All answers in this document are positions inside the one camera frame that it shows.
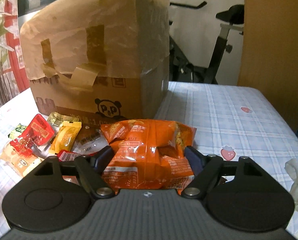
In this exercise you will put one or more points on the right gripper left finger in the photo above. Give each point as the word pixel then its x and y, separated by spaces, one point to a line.
pixel 90 169

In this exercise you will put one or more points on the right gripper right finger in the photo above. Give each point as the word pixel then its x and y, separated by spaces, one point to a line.
pixel 206 169

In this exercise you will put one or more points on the green wafer pack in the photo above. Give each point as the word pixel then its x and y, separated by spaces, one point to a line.
pixel 17 131

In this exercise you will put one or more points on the dark cookie clear pack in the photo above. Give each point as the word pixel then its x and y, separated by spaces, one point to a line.
pixel 89 140

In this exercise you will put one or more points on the yellow candy pack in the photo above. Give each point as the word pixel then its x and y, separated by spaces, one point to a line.
pixel 65 137

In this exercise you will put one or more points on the red snack pack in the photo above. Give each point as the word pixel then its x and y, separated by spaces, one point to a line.
pixel 38 133

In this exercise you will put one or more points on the orange bread pack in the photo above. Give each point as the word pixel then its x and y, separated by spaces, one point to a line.
pixel 20 163

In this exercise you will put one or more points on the orange snack bag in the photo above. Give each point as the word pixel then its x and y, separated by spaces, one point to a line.
pixel 149 154

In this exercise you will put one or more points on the gold snack pack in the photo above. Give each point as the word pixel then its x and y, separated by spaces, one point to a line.
pixel 56 120

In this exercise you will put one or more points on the red white curtain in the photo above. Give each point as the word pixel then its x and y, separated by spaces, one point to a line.
pixel 15 68

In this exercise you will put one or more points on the plaid tablecloth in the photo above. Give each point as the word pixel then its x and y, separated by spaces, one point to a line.
pixel 231 121

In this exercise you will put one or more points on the black exercise bike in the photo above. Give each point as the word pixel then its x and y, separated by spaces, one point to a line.
pixel 205 38

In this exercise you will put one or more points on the cardboard box with plastic liner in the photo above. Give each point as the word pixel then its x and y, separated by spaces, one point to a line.
pixel 98 60

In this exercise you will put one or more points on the wooden door panel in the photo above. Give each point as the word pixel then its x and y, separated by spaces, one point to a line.
pixel 270 54

